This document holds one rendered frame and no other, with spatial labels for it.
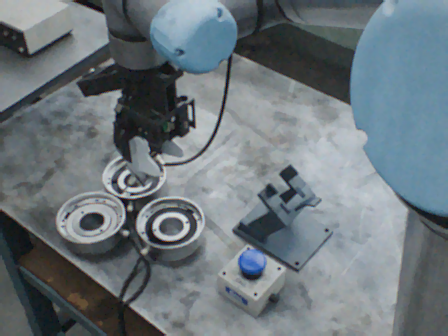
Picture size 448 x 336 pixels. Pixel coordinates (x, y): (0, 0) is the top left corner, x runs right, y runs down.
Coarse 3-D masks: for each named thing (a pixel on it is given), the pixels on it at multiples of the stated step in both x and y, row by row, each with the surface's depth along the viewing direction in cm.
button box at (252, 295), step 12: (240, 252) 90; (228, 264) 89; (276, 264) 89; (228, 276) 87; (240, 276) 87; (252, 276) 87; (264, 276) 87; (276, 276) 87; (228, 288) 88; (240, 288) 86; (252, 288) 86; (264, 288) 86; (276, 288) 89; (240, 300) 87; (252, 300) 85; (264, 300) 87; (276, 300) 88; (252, 312) 87
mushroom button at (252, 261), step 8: (240, 256) 87; (248, 256) 86; (256, 256) 86; (264, 256) 87; (240, 264) 86; (248, 264) 85; (256, 264) 85; (264, 264) 86; (248, 272) 85; (256, 272) 85
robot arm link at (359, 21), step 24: (264, 0) 64; (288, 0) 62; (312, 0) 59; (336, 0) 56; (360, 0) 53; (384, 0) 51; (264, 24) 67; (312, 24) 64; (336, 24) 59; (360, 24) 56
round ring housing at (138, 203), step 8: (120, 160) 106; (112, 168) 105; (104, 176) 103; (120, 176) 104; (128, 176) 105; (160, 176) 104; (104, 184) 101; (120, 184) 103; (160, 184) 101; (112, 192) 100; (128, 192) 102; (152, 192) 100; (160, 192) 102; (120, 200) 100; (128, 200) 99; (136, 200) 100; (144, 200) 100; (152, 200) 101; (136, 208) 101
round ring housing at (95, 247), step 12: (96, 192) 100; (72, 204) 99; (84, 204) 100; (108, 204) 100; (120, 204) 98; (60, 216) 97; (84, 216) 98; (96, 216) 99; (108, 216) 98; (120, 216) 98; (60, 228) 96; (120, 228) 95; (72, 240) 93; (96, 240) 93; (108, 240) 94; (120, 240) 98; (84, 252) 94; (96, 252) 94
